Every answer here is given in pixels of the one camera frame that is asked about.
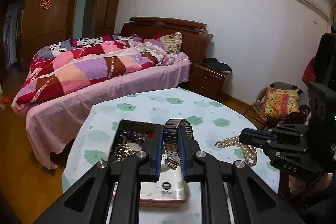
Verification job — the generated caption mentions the pearl necklace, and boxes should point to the pearl necklace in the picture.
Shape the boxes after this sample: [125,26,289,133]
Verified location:
[215,135,259,168]

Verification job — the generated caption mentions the silver stretch watch band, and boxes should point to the silver stretch watch band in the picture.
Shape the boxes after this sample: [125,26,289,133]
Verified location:
[162,119,194,170]

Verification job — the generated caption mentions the gold ball chain necklace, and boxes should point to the gold ball chain necklace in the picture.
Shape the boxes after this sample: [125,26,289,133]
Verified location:
[113,141,144,162]

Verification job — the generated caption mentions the person's right hand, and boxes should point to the person's right hand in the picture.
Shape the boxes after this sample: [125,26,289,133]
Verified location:
[289,173,333,195]

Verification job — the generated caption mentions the wicker chair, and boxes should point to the wicker chair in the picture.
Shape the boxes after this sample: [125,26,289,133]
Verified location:
[243,82,310,131]

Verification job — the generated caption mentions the white paper in tin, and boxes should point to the white paper in tin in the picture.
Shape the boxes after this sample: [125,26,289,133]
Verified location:
[140,153,188,202]

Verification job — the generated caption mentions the pink metal tin box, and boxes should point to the pink metal tin box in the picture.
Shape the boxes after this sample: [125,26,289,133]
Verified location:
[108,120,189,208]

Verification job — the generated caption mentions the cloud print tablecloth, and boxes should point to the cloud print tablecloth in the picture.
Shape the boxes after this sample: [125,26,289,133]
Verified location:
[61,87,280,224]

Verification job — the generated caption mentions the yellow orange floral cushion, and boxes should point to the yellow orange floral cushion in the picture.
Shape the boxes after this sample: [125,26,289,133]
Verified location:
[260,87,299,119]

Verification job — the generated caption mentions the wooden nightstand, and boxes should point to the wooden nightstand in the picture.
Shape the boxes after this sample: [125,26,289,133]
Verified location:
[186,63,231,100]

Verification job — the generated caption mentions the dark clothes on nightstand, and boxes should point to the dark clothes on nightstand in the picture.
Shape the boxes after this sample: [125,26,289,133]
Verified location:
[203,57,232,73]

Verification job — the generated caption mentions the floral pillow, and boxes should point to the floral pillow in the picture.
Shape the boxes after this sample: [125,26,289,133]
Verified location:
[159,32,182,55]

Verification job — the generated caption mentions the wooden bed with headboard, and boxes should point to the wooden bed with headboard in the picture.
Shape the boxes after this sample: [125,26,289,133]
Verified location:
[24,17,212,169]

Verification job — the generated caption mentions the patchwork pink quilt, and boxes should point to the patchwork pink quilt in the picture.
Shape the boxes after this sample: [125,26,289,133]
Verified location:
[11,36,175,116]

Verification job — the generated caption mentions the wooden wardrobe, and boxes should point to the wooden wardrobe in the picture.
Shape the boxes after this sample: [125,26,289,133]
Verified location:
[0,0,127,75]

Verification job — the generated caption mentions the red double happiness sticker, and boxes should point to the red double happiness sticker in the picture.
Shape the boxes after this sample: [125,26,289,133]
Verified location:
[39,0,52,10]

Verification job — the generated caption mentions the black camera with screen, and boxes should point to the black camera with screen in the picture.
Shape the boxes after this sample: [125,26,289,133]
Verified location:
[308,83,335,130]

